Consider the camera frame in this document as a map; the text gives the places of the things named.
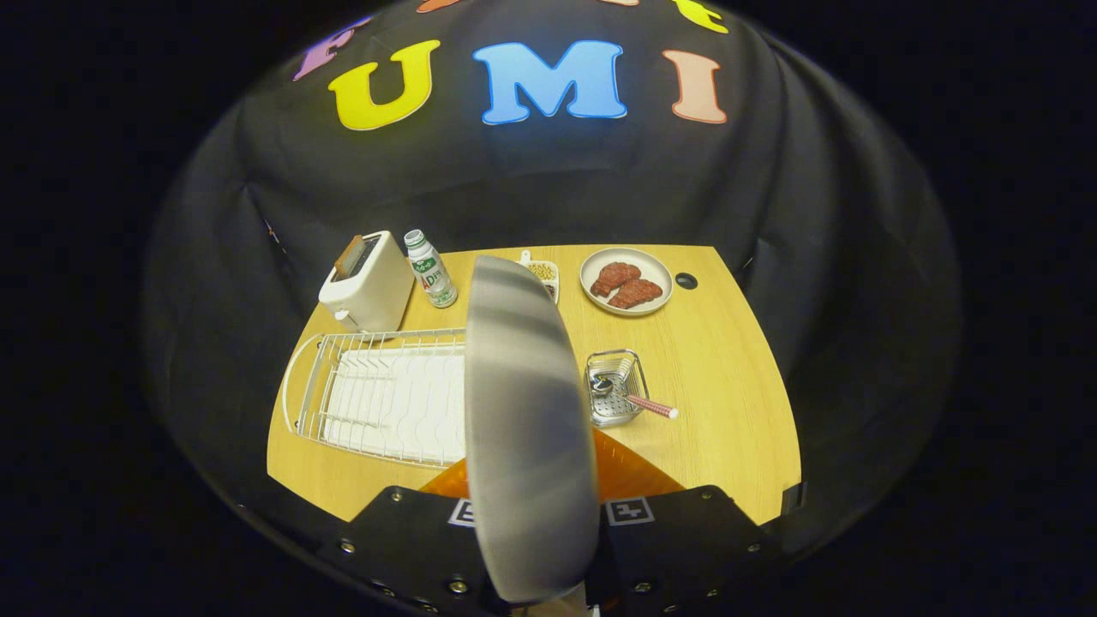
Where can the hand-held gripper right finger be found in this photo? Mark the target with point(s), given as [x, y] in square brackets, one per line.
[677, 548]

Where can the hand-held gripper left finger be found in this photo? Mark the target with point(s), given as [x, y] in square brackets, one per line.
[403, 548]

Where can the white plate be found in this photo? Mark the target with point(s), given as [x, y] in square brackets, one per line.
[527, 428]

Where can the beige meat serving plate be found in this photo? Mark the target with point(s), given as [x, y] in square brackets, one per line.
[660, 276]

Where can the white divided bean dish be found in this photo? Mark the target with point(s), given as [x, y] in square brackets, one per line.
[543, 271]

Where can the red meat patty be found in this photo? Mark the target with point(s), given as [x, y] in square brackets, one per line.
[636, 293]
[615, 277]

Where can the white toaster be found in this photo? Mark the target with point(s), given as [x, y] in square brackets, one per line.
[373, 291]

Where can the small white green-label bottle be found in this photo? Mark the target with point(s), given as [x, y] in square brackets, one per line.
[433, 278]

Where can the brown toast slice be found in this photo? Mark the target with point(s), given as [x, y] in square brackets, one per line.
[349, 257]

